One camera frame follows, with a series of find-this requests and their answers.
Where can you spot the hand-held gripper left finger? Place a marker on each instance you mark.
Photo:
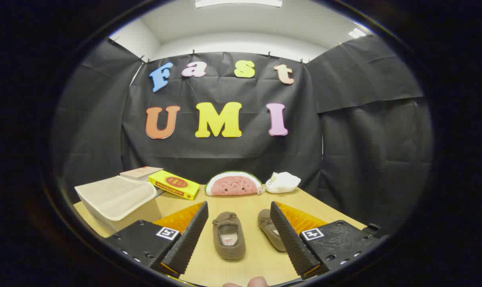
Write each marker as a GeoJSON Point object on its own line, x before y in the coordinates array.
{"type": "Point", "coordinates": [185, 243]}

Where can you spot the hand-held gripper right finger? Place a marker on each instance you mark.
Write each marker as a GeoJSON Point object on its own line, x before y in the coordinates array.
{"type": "Point", "coordinates": [291, 243]}

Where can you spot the white plush toy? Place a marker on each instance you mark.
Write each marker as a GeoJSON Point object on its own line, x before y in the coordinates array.
{"type": "Point", "coordinates": [283, 183]}

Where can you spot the beige fabric storage box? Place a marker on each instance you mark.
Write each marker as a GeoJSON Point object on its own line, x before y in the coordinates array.
{"type": "Point", "coordinates": [113, 197]}

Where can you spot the beige book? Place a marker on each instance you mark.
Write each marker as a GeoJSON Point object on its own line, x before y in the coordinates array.
{"type": "Point", "coordinates": [139, 172]}

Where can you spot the brown fuzzy shoe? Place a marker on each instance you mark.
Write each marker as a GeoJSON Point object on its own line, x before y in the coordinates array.
{"type": "Point", "coordinates": [267, 228]}
{"type": "Point", "coordinates": [229, 247]}

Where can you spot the yellow book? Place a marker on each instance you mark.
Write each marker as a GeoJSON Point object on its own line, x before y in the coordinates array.
{"type": "Point", "coordinates": [173, 183]}

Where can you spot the watermelon slice plush toy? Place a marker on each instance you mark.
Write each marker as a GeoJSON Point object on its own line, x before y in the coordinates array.
{"type": "Point", "coordinates": [233, 185]}

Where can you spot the ceiling light panel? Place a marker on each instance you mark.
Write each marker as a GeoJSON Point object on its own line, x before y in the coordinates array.
{"type": "Point", "coordinates": [356, 33]}
{"type": "Point", "coordinates": [239, 3]}

